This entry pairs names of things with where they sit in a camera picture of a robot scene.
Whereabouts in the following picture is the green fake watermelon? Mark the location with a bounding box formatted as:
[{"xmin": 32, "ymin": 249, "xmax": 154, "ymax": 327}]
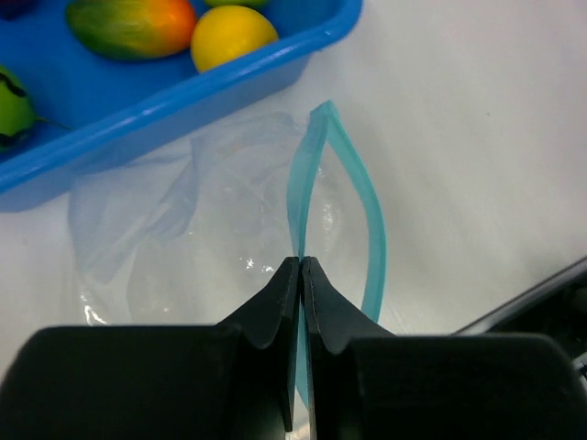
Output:
[{"xmin": 0, "ymin": 63, "xmax": 70, "ymax": 152}]

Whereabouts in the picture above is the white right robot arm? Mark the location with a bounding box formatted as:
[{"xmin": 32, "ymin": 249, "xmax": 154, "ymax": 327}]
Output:
[{"xmin": 458, "ymin": 258, "xmax": 586, "ymax": 383}]

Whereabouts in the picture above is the orange green fake mango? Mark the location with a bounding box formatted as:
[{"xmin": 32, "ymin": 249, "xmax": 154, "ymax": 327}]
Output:
[{"xmin": 65, "ymin": 1, "xmax": 197, "ymax": 61}]

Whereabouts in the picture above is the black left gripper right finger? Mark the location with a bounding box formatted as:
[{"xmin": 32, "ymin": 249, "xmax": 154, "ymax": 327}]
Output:
[{"xmin": 301, "ymin": 258, "xmax": 586, "ymax": 439}]

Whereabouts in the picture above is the blue plastic bin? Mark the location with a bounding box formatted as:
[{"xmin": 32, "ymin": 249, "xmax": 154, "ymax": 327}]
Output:
[{"xmin": 1, "ymin": 1, "xmax": 362, "ymax": 213}]

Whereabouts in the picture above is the clear zip top bag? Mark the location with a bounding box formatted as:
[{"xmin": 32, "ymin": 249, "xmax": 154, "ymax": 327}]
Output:
[{"xmin": 69, "ymin": 101, "xmax": 387, "ymax": 325}]

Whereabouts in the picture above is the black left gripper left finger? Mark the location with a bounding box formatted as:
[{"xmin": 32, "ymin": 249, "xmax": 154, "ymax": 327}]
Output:
[{"xmin": 1, "ymin": 258, "xmax": 299, "ymax": 439}]

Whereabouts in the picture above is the yellow fake lemon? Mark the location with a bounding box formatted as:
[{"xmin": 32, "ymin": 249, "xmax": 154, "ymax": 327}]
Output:
[{"xmin": 191, "ymin": 5, "xmax": 279, "ymax": 73}]

